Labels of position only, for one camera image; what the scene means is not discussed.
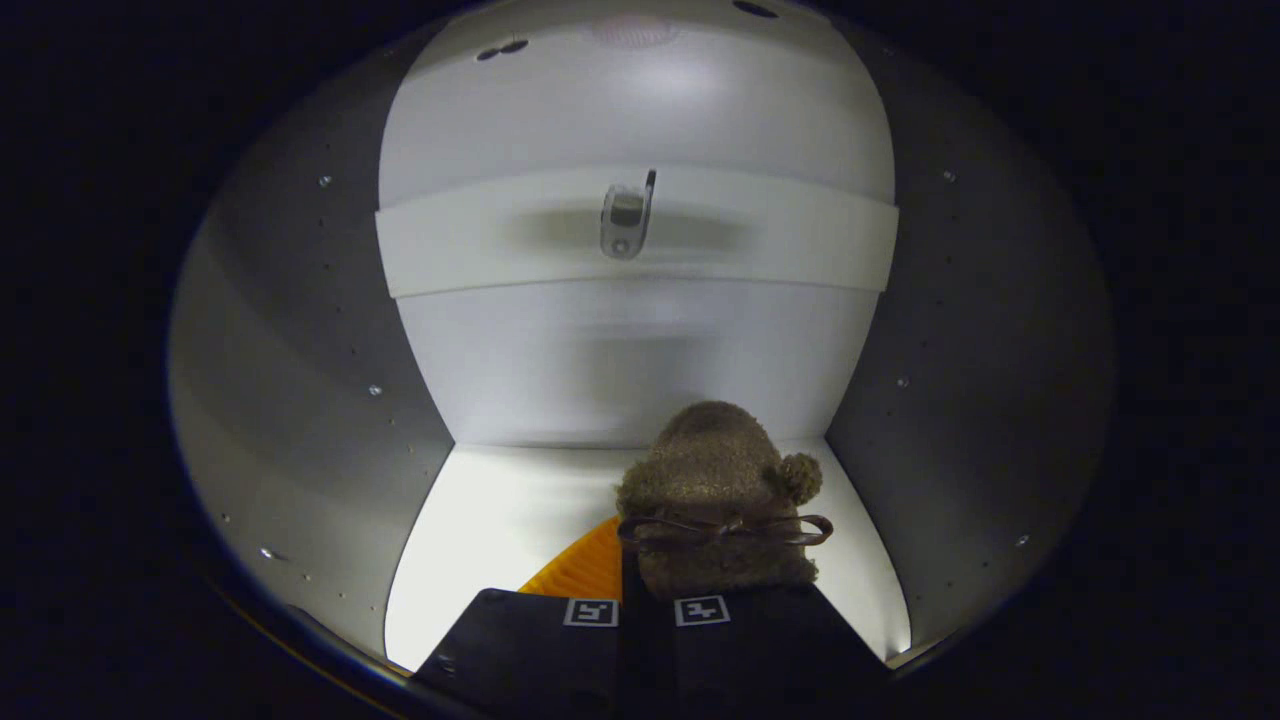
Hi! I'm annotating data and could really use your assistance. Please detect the grey shoe cabinet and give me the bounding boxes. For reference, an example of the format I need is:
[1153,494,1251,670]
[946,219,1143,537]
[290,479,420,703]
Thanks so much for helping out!
[168,0,1116,691]

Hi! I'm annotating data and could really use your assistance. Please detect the clear plastic wall bracket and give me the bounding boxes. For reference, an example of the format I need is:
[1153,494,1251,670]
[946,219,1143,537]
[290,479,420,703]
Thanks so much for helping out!
[600,169,658,261]

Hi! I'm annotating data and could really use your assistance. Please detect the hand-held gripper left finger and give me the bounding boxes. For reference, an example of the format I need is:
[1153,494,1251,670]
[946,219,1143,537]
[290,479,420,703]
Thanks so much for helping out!
[415,515,646,701]

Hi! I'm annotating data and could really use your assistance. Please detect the white cabinet shelf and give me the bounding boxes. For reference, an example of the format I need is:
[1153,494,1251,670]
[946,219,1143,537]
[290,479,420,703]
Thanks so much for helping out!
[385,437,913,671]

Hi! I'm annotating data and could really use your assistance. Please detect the brown fuzzy shoe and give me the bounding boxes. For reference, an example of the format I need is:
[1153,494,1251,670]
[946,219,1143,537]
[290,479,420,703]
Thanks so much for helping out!
[615,401,834,601]

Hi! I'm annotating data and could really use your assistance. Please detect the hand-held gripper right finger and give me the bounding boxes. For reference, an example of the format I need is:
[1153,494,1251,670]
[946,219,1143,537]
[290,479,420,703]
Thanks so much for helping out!
[645,585,891,701]

